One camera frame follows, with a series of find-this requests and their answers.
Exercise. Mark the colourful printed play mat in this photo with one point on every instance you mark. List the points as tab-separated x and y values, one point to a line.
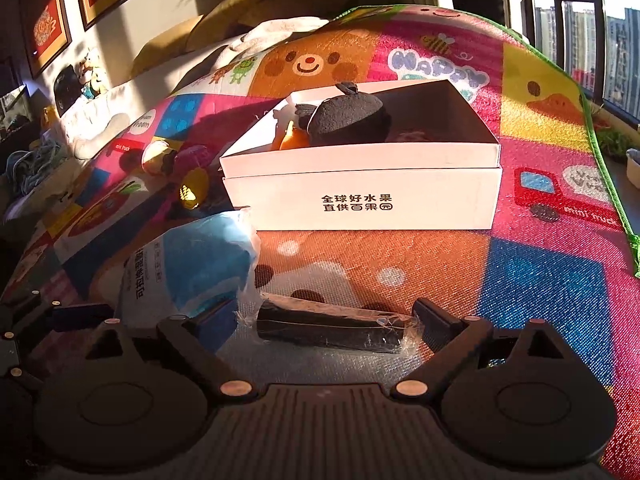
550	270

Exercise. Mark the plastic-wrapped bar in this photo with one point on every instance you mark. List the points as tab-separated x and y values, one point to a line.
325	327

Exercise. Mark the dark round object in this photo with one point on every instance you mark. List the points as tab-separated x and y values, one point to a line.
67	90

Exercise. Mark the yellow toy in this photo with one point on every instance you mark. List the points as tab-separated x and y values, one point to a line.
195	190

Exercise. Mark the blue cloth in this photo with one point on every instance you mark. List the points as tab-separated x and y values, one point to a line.
35	165

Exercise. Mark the small plush toys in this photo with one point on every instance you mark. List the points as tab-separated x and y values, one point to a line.
92	77

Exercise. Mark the cream round toy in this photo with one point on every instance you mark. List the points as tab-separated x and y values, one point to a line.
157	157

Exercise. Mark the black window frame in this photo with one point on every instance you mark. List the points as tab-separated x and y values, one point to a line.
599	35

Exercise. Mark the pink mesh toy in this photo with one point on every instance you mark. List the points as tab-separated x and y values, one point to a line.
192	157

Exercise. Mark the low green plants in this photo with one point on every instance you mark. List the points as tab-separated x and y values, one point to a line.
615	142

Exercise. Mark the white bone-shaped plush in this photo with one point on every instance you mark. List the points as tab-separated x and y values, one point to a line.
100	132

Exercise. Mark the blue white tissue packet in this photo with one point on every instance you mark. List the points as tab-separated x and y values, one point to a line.
200	265

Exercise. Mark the white cardboard box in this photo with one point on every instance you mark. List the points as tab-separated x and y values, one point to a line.
360	185

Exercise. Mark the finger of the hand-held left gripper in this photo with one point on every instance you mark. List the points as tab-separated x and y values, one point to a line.
82	317
22	305

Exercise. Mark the orange toy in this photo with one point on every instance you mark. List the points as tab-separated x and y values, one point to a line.
292	140

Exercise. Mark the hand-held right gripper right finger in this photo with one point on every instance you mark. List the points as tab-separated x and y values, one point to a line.
435	325

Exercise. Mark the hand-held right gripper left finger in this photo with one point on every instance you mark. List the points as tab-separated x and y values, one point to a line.
217	327

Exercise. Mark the black plush toy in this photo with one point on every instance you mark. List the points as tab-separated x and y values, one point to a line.
345	120

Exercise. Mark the white blanket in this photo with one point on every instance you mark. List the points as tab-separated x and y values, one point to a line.
280	30

